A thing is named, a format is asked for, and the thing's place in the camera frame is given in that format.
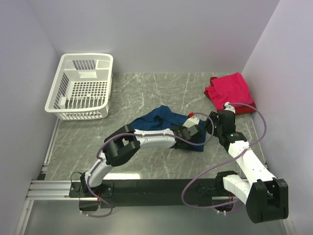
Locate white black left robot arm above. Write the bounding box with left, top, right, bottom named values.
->
left=80, top=124, right=203, bottom=197

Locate red folded t shirt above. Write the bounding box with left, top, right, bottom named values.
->
left=203, top=77, right=255, bottom=115

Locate blue t shirt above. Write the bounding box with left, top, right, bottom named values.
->
left=130, top=105, right=206, bottom=152

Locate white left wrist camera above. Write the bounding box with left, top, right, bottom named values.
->
left=183, top=112, right=200, bottom=128

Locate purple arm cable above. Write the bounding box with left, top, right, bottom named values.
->
left=181, top=102, right=268, bottom=216
left=83, top=112, right=213, bottom=217

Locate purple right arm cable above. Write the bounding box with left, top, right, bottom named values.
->
left=181, top=102, right=268, bottom=216

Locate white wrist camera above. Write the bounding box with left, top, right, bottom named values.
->
left=183, top=112, right=200, bottom=128
left=223, top=102, right=236, bottom=114

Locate pink folded t shirt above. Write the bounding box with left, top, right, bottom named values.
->
left=206, top=72, right=256, bottom=111

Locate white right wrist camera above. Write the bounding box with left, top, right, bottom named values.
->
left=223, top=102, right=236, bottom=114

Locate white plastic basket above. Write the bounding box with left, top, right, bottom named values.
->
left=45, top=53, right=113, bottom=120

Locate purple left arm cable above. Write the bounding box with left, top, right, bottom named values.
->
left=83, top=112, right=213, bottom=217

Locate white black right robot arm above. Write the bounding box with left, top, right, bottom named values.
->
left=204, top=110, right=289, bottom=223

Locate aluminium rail frame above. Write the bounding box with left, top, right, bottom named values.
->
left=14, top=117, right=294, bottom=235

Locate black base beam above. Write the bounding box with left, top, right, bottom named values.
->
left=68, top=178, right=244, bottom=211

